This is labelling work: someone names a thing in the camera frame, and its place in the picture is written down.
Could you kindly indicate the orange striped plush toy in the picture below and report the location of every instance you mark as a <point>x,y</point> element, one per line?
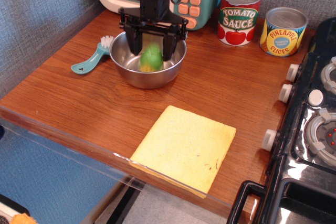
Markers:
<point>19,219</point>

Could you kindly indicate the clear acrylic table guard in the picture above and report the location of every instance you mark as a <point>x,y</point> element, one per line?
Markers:
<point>111,156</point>

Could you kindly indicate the pineapple slices can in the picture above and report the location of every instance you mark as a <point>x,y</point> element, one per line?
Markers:
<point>283,31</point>

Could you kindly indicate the silver metal pot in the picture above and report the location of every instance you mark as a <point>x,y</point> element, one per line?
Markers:
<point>128,64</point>

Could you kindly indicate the tomato sauce can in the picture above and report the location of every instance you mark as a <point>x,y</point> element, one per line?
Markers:
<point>237,21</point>

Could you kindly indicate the yellow sponge cloth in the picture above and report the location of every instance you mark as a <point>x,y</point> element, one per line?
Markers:
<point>184,149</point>

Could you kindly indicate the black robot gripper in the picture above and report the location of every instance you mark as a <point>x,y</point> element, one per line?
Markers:
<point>155,18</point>

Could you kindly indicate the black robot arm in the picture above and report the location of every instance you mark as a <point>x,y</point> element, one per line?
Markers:
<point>153,17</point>

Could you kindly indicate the black toy stove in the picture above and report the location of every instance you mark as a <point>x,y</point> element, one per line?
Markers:
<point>300,176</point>

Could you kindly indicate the green yellow toy corn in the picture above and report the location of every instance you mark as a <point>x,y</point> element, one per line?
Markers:
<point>151,60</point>

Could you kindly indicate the teal dish brush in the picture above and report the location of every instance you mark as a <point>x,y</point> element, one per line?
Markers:
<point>101,50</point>

